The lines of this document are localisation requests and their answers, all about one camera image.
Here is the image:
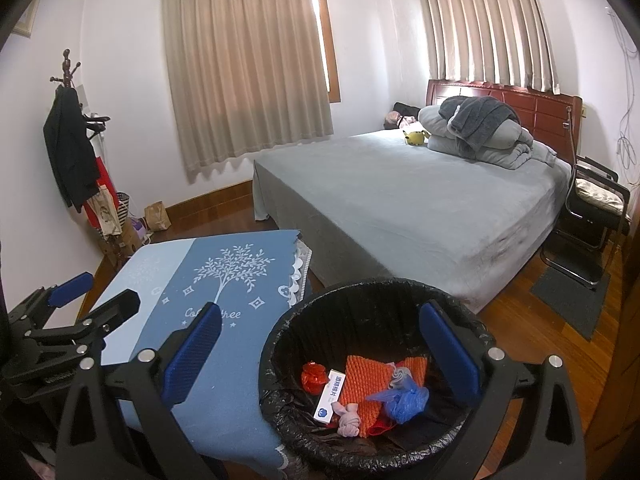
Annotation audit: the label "wooden window frame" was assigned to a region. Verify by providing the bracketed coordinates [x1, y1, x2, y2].
[310, 0, 342, 104]

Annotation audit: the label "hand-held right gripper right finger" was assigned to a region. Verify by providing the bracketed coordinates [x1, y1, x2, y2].
[419, 300, 587, 480]

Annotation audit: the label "trash bin with black bag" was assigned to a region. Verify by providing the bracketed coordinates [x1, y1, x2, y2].
[259, 277, 493, 471]

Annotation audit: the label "white printed carton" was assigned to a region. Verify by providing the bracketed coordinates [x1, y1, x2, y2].
[312, 369, 349, 420]

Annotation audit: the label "light grey folded duvet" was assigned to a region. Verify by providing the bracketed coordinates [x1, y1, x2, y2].
[417, 99, 558, 174]

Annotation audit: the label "pink knotted cloth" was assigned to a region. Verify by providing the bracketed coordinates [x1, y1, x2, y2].
[331, 401, 362, 439]

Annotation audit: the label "purple bag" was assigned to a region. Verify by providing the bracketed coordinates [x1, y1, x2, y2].
[127, 215, 152, 242]

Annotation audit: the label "orange mesh bag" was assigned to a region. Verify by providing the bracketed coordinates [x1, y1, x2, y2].
[340, 355, 431, 437]

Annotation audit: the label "blue plastic bag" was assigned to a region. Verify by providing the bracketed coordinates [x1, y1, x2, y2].
[366, 375, 431, 424]

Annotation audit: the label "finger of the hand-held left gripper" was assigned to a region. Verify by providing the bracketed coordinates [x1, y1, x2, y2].
[7, 272, 96, 332]
[29, 288, 142, 357]

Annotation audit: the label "pink bundle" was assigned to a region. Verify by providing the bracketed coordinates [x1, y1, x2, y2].
[384, 112, 417, 131]

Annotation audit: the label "dark wooden coat rack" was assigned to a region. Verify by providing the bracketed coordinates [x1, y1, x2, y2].
[49, 49, 121, 263]

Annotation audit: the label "red plastic bag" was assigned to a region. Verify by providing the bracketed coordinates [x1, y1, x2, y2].
[300, 361, 329, 394]

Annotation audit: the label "black coat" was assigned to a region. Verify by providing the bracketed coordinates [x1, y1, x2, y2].
[43, 85, 101, 214]

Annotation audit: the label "brown paper bag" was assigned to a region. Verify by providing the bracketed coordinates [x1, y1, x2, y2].
[144, 201, 172, 232]

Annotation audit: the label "framed wall picture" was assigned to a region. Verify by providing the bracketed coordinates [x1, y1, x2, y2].
[12, 0, 45, 37]

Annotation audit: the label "blue tree-print tablecloth table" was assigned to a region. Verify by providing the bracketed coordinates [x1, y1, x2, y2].
[80, 230, 303, 480]

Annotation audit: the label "black metal chair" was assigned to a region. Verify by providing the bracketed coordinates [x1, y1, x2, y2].
[540, 156, 632, 291]

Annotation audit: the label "wide beige curtain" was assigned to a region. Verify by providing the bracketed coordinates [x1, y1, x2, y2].
[160, 0, 335, 183]

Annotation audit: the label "red wooden headboard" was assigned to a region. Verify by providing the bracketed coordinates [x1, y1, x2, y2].
[426, 79, 585, 167]

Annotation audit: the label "dark grey floor mat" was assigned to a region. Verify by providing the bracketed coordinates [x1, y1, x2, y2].
[530, 267, 611, 342]

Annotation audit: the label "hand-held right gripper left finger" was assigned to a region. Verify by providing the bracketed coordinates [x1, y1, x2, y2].
[54, 302, 223, 480]

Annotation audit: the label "white lace cloth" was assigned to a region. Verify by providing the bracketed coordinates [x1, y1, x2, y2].
[287, 239, 314, 307]

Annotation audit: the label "narrow beige curtain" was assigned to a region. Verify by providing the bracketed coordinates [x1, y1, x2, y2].
[419, 0, 561, 93]

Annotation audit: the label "beige tote bag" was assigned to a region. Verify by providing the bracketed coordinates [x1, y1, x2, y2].
[92, 185, 124, 239]

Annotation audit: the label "wooden wardrobe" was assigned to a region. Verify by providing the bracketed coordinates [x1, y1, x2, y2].
[585, 240, 640, 480]

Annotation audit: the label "dark grey blanket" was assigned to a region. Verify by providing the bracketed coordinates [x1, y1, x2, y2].
[439, 96, 521, 154]

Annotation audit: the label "bed with grey sheet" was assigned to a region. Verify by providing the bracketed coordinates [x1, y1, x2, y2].
[252, 127, 573, 313]

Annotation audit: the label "hanging white cables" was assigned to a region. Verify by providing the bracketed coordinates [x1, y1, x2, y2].
[606, 5, 640, 187]

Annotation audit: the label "patterned seat cushion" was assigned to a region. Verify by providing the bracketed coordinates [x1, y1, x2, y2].
[572, 177, 629, 214]

